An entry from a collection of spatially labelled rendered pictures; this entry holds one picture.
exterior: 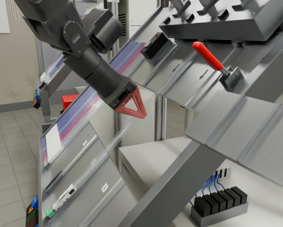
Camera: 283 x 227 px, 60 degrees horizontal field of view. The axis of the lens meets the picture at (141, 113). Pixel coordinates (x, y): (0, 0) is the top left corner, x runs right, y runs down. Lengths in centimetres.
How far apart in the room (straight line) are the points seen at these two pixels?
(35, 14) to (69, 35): 5
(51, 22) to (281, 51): 34
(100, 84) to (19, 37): 365
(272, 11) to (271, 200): 60
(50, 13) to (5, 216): 163
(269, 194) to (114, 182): 58
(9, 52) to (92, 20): 363
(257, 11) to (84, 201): 46
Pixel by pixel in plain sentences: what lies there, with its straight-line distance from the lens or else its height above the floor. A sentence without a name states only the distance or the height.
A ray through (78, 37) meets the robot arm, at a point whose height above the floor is 110.
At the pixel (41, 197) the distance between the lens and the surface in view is 66.
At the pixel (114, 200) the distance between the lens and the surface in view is 46.
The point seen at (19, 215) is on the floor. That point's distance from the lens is 187.
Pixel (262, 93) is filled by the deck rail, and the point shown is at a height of 102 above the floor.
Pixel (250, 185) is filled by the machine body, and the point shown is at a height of 62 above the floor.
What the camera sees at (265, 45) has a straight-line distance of 48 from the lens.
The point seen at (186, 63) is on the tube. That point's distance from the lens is 56.
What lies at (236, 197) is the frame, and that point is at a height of 68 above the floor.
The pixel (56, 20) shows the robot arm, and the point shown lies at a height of 113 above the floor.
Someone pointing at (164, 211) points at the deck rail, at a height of 85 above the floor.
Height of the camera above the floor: 111
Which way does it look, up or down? 18 degrees down
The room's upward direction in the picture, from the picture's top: straight up
